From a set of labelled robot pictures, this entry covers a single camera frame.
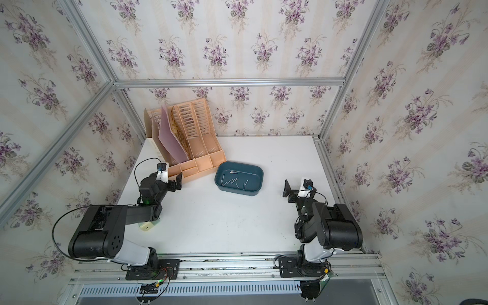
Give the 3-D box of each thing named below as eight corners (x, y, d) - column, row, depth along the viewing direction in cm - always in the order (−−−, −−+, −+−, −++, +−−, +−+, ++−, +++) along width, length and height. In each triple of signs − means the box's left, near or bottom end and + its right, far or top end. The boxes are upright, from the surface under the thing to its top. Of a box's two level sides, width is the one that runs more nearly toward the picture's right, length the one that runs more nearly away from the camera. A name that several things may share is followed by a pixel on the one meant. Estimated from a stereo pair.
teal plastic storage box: (213, 195, 95) (212, 191, 92) (217, 165, 108) (216, 160, 104) (264, 195, 95) (265, 191, 92) (262, 165, 108) (262, 160, 105)
